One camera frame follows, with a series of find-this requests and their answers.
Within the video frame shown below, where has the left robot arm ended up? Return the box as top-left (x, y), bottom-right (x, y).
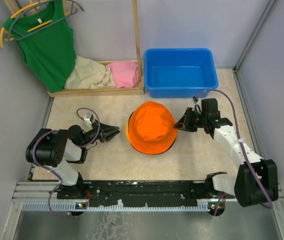
top-left (26, 120), bottom-right (120, 199)

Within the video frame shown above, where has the blue plastic bin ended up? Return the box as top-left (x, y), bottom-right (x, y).
top-left (144, 48), bottom-right (218, 98)

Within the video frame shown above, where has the green tank top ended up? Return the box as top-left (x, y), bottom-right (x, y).
top-left (3, 0), bottom-right (77, 93)

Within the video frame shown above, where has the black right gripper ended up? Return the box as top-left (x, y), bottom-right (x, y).
top-left (174, 107), bottom-right (207, 133)

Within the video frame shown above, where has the cream cloth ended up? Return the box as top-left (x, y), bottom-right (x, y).
top-left (64, 55), bottom-right (115, 90)

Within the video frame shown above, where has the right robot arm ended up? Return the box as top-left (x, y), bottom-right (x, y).
top-left (174, 98), bottom-right (278, 207)

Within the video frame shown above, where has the wooden clothes rack frame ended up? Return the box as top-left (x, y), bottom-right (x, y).
top-left (0, 0), bottom-right (145, 98)

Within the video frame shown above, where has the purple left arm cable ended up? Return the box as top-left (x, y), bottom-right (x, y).
top-left (31, 107), bottom-right (101, 218)

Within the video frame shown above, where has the yellow clothes hanger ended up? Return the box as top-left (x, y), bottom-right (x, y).
top-left (3, 0), bottom-right (74, 54)

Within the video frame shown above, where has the orange hat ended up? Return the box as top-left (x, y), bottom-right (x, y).
top-left (129, 101), bottom-right (177, 155)

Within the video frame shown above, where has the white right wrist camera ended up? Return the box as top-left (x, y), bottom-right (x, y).
top-left (192, 96), bottom-right (200, 105)

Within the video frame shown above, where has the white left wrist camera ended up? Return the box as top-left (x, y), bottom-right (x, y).
top-left (84, 113), bottom-right (94, 127)

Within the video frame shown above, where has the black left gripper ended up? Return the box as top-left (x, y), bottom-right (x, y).
top-left (81, 119), bottom-right (120, 148)

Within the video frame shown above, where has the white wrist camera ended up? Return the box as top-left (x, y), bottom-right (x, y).
top-left (84, 113), bottom-right (94, 127)
top-left (192, 96), bottom-right (200, 105)

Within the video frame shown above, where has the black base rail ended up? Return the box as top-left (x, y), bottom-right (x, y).
top-left (57, 180), bottom-right (222, 208)

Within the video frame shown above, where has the grey clothes hanger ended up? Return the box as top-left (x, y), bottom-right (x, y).
top-left (0, 0), bottom-right (84, 48)

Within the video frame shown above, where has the navy blue hat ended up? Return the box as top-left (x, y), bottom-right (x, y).
top-left (125, 111), bottom-right (134, 148)

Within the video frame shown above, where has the pink cloth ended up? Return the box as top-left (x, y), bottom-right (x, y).
top-left (106, 61), bottom-right (139, 88)

